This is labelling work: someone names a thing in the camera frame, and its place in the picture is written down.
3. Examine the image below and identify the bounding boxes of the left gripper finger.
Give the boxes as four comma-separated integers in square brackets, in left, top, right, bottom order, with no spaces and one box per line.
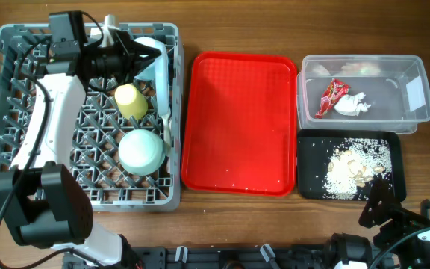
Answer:
[123,60,154,84]
[128,37,162,60]

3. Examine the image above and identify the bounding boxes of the light blue plate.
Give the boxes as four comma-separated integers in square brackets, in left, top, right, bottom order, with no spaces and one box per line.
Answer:
[153,41,170,116]

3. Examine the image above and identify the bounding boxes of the yellow plastic cup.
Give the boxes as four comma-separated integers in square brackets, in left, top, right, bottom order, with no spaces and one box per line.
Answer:
[114,84,149,120]

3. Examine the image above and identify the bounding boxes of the white plastic spoon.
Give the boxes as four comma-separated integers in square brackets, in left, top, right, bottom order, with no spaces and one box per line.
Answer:
[161,113,172,157]

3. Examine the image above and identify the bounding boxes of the green bowl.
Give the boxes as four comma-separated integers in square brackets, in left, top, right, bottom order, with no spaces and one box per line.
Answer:
[118,129,166,176]

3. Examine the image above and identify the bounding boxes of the white tissue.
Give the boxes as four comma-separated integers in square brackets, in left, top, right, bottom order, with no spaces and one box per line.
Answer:
[334,92,371,117]

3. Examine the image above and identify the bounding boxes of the red strawberry snack wrapper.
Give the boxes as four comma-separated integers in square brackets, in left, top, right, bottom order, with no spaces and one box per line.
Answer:
[315,78,351,119]

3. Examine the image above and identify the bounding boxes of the light blue bowl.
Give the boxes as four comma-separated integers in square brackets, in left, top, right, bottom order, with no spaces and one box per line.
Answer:
[135,62,155,81]

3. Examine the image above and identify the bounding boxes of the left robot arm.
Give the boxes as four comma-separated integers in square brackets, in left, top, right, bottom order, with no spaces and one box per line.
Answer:
[0,10,167,268]

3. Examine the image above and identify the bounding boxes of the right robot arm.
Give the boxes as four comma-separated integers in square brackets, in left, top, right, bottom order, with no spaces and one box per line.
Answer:
[323,179,430,268]

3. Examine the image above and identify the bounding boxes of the grey dishwasher rack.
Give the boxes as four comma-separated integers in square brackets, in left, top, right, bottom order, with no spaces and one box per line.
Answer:
[0,23,184,212]

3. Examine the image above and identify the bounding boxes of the spilled rice pile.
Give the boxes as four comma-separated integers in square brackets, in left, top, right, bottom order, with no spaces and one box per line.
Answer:
[322,138,393,200]

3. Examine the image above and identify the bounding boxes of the black tray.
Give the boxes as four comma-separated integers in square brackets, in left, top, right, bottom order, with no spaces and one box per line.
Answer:
[296,129,407,201]

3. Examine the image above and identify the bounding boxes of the clear plastic bin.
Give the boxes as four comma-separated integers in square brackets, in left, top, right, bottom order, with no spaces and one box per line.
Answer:
[297,55,430,134]

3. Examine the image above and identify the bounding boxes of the red plastic tray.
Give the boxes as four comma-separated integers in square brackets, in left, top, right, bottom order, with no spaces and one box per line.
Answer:
[181,52,297,197]

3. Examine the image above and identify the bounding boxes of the left black cable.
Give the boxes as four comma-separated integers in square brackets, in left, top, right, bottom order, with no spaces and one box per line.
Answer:
[0,10,106,269]

